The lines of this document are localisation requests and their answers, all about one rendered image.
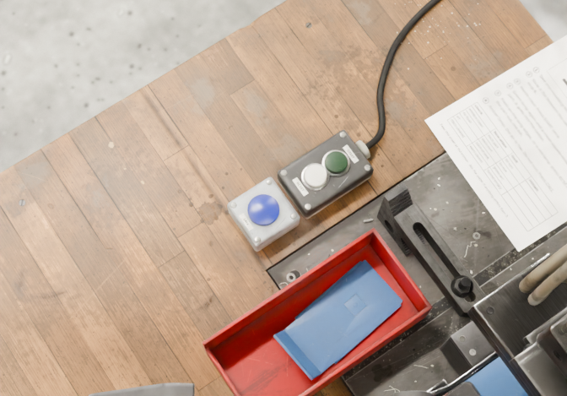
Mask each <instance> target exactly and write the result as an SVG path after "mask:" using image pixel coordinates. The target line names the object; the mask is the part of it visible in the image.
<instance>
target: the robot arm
mask: <svg viewBox="0 0 567 396"><path fill-rule="evenodd" d="M194 386H195V384H194V383H178V382H171V383H160V384H154V385H148V386H142V387H136V388H125V389H119V390H113V391H107V392H101V393H92V394H90V395H89V396H194ZM480 395H481V394H480V392H479V391H478V390H477V389H476V388H475V386H474V385H473V383H471V382H463V383H461V384H460V385H458V386H457V387H456V388H454V389H452V390H451V391H450V392H449V393H447V394H446V395H444V396H480ZM393 396H434V395H433V394H432V393H429V392H426V391H401V392H396V393H394V394H393Z"/></svg>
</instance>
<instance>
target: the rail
mask: <svg viewBox="0 0 567 396"><path fill-rule="evenodd" d="M497 356H498V354H497V353H496V352H494V353H493V354H492V355H490V356H488V357H487V358H486V359H484V360H483V361H481V362H480V363H478V364H477V365H476V366H475V367H473V368H472V369H470V370H469V371H468V372H466V373H464V374H463V375H462V376H460V377H459V378H457V380H455V381H454V382H452V383H451V384H450V385H451V389H453V388H454V387H456V386H457V385H458V384H460V383H461V382H463V381H464V380H466V379H467V378H469V377H470V376H471V375H472V374H474V373H475V372H477V371H478V370H480V369H481V368H482V367H484V366H486V365H487V364H488V363H490V362H491V361H492V360H493V359H495V358H496V357H497Z"/></svg>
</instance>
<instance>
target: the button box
mask: <svg viewBox="0 0 567 396"><path fill-rule="evenodd" d="M439 1H440V0H430V1H429V2H428V3H426V4H425V5H424V6H423V7H422V8H421V9H420V10H419V11H418V12H417V13H416V14H415V15H414V16H413V17H412V18H411V19H410V20H409V21H408V23H407V24H406V25H405V26H404V27H403V29H402V30H401V32H400V33H399V34H398V36H397V38H396V39H395V40H394V41H393V43H392V45H391V48H390V50H389V52H388V53H387V56H386V60H385V62H384V65H383V68H382V70H381V76H380V79H379V83H378V88H377V96H376V102H377V108H378V114H379V129H378V132H377V134H376V135H375V136H374V137H373V138H372V139H371V141H369V142H368V143H367V144H364V143H363V142H362V141H361V140H359V141H357V142H356V143H354V141H353V140H352V139H351V138H350V137H349V135H348V134H347V132H346V131H345V130H342V131H340V132H339V133H336V134H335V135H333V136H332V137H330V138H329V139H328V140H326V141H324V142H323V143H321V144H319V145H318V146H316V147H315V148H314V149H312V150H310V151H309V152H307V153H306V154H304V155H302V156H301V157H299V158H298V159H297V160H295V161H293V162H291V163H290V164H288V165H287V166H285V167H284V168H283V169H281V170H279V171H278V174H277V178H278V182H279V184H280V185H281V186H282V188H283V189H284V191H285V192H286V193H287V194H288V196H289V197H290V199H291V200H292V202H293V203H294V205H295V206H296V208H297V209H298V210H299V211H300V213H301V214H302V215H303V217H304V218H305V219H309V218H310V217H311V216H313V215H314V214H316V213H318V212H319V211H321V210H323V209H324V208H325V207H327V206H328V205H330V204H331V203H333V202H335V201H336V200H338V199H339V198H341V197H342V196H343V195H345V194H346V193H349V192H350V191H352V190H353V189H355V188H356V187H357V186H359V185H360V184H362V183H363V182H365V181H367V180H368V179H370V178H371V175H372V174H373V170H374V169H373V167H372V165H371V164H370V163H369V161H368V160H367V159H368V158H370V152H369V149H371V148H372V147H374V146H375V145H376V144H377V143H378V142H379V141H380V140H381V139H382V137H383V135H384V133H385V130H386V115H385V109H384V104H383V95H384V88H385V83H386V77H387V74H388V71H389V68H390V66H391V63H392V59H393V57H394V55H395V52H396V50H397V48H398V47H399V45H400V43H401V42H402V40H403V38H404V37H405V36H406V34H407V33H408V32H409V31H410V30H411V29H412V28H413V26H414V25H415V24H416V23H417V22H418V21H419V20H420V19H421V18H422V17H423V16H424V15H425V14H426V13H427V12H428V11H429V10H430V9H431V8H433V7H434V6H435V5H436V4H437V3H438V2H439ZM333 151H339V152H342V153H343V154H345V155H346V157H347V159H348V165H347V168H346V170H345V171H344V172H342V173H340V174H332V173H331V172H329V171H328V170H327V168H326V167H325V159H326V157H327V155H328V154H329V153H331V152H333ZM310 165H321V166H322V167H323V168H324V169H325V170H326V172H327V180H326V182H325V184H324V185H322V186H321V187H310V186H309V185H307V184H306V182H305V179H304V174H305V170H306V168H307V167H309V166H310Z"/></svg>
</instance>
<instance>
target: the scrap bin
mask: <svg viewBox="0 0 567 396"><path fill-rule="evenodd" d="M364 260H366V261H367V263H368V264H369V265H370V266H371V267H372V268H373V269H374V270H375V271H376V272H377V273H378V275H380V276H381V277H382V278H383V279H384V280H385V282H386V283H387V284H388V285H389V286H390V287H391V288H392V289H393V290H394V291H395V292H396V294H397V295H398V296H399V297H400V298H401V299H402V303H401V306H400V307H399V308H398V309H397V310H396V311H395V312H394V313H393V314H392V315H391V316H390V317H388V318H387V319H386V320H385V321H384V322H383V323H381V324H380V325H379V326H378V327H377V328H376V329H375V330H373V331H372V332H371V333H370V334H369V335H368V336H367V337H365V338H364V339H363V340H362V341H361V342H360V343H359V344H357V345H356V346H355V347H354V348H353V349H352V350H350V351H349V352H348V353H347V354H346V355H345V356H344V357H343V358H342V359H341V360H340V361H339V362H338V363H337V364H335V363H333V364H332V365H331V366H329V367H328V368H327V369H326V370H325V371H324V372H323V373H322V374H321V375H320V376H318V377H316V378H314V379H313V380H310V379H309V378H308V376H307V375H306V374H305V373H304V372H303V371H302V369H301V368H300V367H299V366H298V365H297V364H296V362H295V361H294V360H293V359H292V358H291V356H290V355H289V354H288V353H287V352H286V351H285V349H284V348H283V347H282V346H281V345H280V344H279V342H278V341H277V340H276V339H275V338H274V337H273V336H274V335H275V334H277V333H279V332H281V331H283V330H285V329H286V328H287V327H288V326H289V325H290V324H291V323H292V322H293V321H294V320H296V319H295V317H296V316H298V315H299V314H300V313H301V312H302V311H304V310H305V309H306V308H307V307H308V306H309V305H310V304H311V303H312V302H313V301H314V300H316V299H317V298H318V297H319V296H320V295H322V294H323V293H324V292H325V291H326V290H327V289H329V288H330V287H331V286H332V285H333V284H335V283H336V282H337V281H338V280H339V279H340V278H342V277H343V276H344V275H345V274H346V273H347V272H348V271H349V270H350V269H351V268H352V267H354V266H355V265H356V264H357V263H358V262H360V261H361V262H363V261H364ZM432 308H433V307H432V306H431V305H430V303H429V302H428V300H427V299H426V298H425V296H424V294H423V293H422V292H421V290H420V289H419V288H418V286H416V284H415V283H414V281H413V280H412V278H411V277H410V276H409V274H408V273H407V271H406V270H405V269H404V267H403V266H402V265H401V264H400V262H399V261H398V260H397V258H396V257H395V255H394V254H393V252H392V251H391V249H390V248H389V247H388V246H387V244H386V243H385V242H384V240H383V239H382V238H381V236H380V235H379V233H378V232H377V231H376V229H375V228H372V229H371V230H369V231H367V232H366V233H364V234H363V235H362V236H360V237H359V238H357V239H356V240H354V241H352V242H351V243H349V244H348V245H347V246H346V247H344V248H342V249H341V250H339V251H338V252H336V253H334V254H333V255H331V257H329V258H327V259H326V260H324V261H323V262H321V263H319V264H318V265H316V266H315V267H314V268H313V269H311V270H309V271H308V272H306V273H305V274H303V275H301V276H300V277H299V278H298V279H296V280H295V281H293V282H292V283H290V284H289V285H287V286H285V287H284V288H283V289H281V290H280V291H278V292H277V293H275V294H274V295H272V296H270V297H269V298H267V299H266V300H265V301H263V302H262V303H260V304H259V305H257V306H255V307H254V308H252V309H251V310H250V311H249V312H247V313H245V314H244V315H242V316H241V317H239V318H237V319H236V320H234V322H232V323H230V324H229V325H227V326H226V327H224V328H222V329H221V330H219V331H218V332H217V333H216V334H214V335H212V336H211V337H209V338H208V339H206V340H204V341H203V342H202V345H203V348H204V349H205V352H206V353H207V355H208V357H209V358H210V360H211V361H212V363H213V364H214V365H215V367H216V368H217V370H218V371H219V373H220V375H221V376H222V378H223V379H224V381H225V382H226V384H227V385H228V387H229V389H230V390H231V392H232V393H233V395H234V396H313V395H315V394H316V393H318V392H319V391H321V390H322V389H323V388H324V387H326V386H327V385H329V384H330V383H332V382H334V381H335V380H336V379H338V378H339V377H341V376H342V375H343V374H344V373H346V372H348V371H349V370H351V369H352V368H354V367H355V366H357V365H358V364H359V363H360V362H362V361H364V360H365V359H366V358H368V357H369V356H371V355H373V354H374V353H375V352H376V351H377V350H379V349H381V348H382V347H384V346H385V345H386V344H388V343H390V342H391V341H393V340H394V339H395V338H396V337H398V336H399V335H401V334H403V333H404V332H405V331H407V330H408V329H410V328H411V327H412V326H413V325H415V324H416V323H418V322H420V321H421V320H423V319H424V318H425V317H426V316H427V315H428V313H429V312H430V310H431V309H432Z"/></svg>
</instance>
